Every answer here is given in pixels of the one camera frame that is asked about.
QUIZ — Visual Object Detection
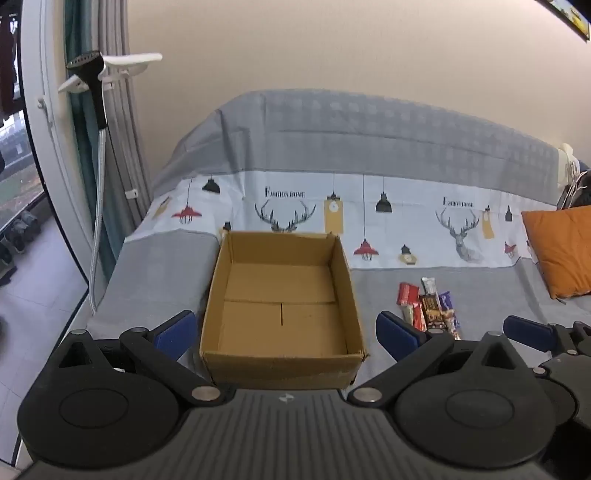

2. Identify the orange pillow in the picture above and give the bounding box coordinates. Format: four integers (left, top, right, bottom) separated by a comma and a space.
521, 205, 591, 301

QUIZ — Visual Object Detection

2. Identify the brown snack packet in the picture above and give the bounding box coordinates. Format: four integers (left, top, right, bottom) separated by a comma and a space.
419, 295, 448, 331

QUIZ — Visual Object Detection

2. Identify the framed wall picture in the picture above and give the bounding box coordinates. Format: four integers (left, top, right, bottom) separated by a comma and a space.
537, 0, 591, 43

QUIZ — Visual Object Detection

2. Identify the dark shoe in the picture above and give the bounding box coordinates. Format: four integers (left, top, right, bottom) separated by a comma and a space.
0, 239, 18, 287

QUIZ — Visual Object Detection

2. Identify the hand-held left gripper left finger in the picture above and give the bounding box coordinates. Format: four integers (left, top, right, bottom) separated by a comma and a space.
51, 311, 223, 407

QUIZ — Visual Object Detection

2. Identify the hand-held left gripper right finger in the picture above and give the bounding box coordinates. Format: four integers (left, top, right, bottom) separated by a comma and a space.
347, 311, 532, 408

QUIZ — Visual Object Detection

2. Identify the red and white snack bar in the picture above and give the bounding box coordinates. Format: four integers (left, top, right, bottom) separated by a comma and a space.
401, 304, 426, 331

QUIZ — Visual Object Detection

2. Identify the white charger with cables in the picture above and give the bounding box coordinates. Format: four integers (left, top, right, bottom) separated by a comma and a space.
558, 143, 581, 188

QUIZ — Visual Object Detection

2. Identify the white door frame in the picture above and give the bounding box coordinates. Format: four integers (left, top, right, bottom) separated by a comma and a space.
17, 0, 110, 301

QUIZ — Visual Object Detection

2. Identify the multicoloured snack packet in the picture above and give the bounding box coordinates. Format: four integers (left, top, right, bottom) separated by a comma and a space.
442, 309, 463, 341

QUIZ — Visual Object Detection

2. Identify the white steamer hanger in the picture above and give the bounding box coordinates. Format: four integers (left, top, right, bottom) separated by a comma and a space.
58, 52, 164, 93

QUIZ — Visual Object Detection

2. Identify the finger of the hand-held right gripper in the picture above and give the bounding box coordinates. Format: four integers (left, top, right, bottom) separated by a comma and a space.
503, 316, 591, 357

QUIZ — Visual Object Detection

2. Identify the grey shoe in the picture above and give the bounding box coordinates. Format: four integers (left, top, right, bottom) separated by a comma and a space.
20, 211, 43, 244
10, 219, 29, 255

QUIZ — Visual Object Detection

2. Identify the brown cardboard box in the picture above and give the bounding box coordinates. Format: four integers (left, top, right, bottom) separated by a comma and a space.
199, 230, 370, 391

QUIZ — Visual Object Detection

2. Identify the garment steamer with hose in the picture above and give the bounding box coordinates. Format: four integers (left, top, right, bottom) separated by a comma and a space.
65, 50, 112, 315

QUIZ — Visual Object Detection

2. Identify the printed grey sofa cover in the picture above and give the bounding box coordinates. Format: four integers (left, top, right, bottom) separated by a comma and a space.
87, 89, 591, 370

